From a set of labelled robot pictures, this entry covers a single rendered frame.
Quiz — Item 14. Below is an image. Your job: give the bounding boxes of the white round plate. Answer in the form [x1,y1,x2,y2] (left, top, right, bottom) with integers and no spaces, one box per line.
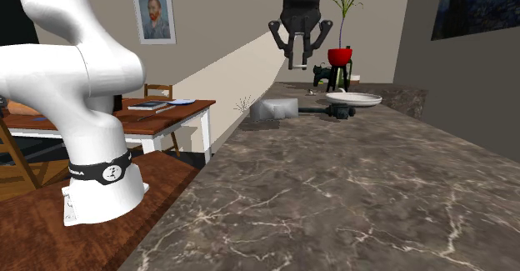
[325,92,383,108]

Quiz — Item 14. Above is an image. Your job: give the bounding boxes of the wooden dining table white legs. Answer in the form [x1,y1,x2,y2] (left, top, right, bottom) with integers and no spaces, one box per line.
[0,97,218,164]

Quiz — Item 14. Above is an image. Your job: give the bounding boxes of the black small figure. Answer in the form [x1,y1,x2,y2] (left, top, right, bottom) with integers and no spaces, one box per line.
[312,63,333,88]

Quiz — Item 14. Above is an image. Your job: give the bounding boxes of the green bottle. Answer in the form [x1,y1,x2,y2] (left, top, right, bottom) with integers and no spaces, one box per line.
[336,58,354,89]

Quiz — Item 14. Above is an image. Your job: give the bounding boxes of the framed portrait wall picture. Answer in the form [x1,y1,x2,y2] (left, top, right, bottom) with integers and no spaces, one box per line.
[131,0,178,46]

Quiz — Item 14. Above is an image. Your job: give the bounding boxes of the small dry grass sprig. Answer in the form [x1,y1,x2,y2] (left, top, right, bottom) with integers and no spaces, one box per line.
[232,95,256,115]

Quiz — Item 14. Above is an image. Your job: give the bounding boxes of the dark blue wall painting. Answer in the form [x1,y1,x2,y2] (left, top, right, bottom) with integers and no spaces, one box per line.
[431,0,520,42]

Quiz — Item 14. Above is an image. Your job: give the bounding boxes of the dark green handled tool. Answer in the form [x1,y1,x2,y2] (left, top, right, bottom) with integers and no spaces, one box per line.
[297,103,357,120]

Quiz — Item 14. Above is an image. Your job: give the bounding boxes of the red potted plant on stand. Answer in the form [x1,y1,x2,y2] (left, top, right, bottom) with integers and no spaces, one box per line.
[326,0,365,93]

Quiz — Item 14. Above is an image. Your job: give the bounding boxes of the wooden chair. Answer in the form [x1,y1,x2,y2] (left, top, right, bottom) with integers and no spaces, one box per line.
[0,117,71,203]
[128,83,183,158]

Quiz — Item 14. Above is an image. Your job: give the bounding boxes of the grey white cushion block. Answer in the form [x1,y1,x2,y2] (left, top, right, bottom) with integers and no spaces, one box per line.
[249,98,300,123]

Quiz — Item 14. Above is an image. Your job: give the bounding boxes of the brown wooden robot stand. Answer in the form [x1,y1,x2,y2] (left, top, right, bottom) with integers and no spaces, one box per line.
[0,151,201,271]

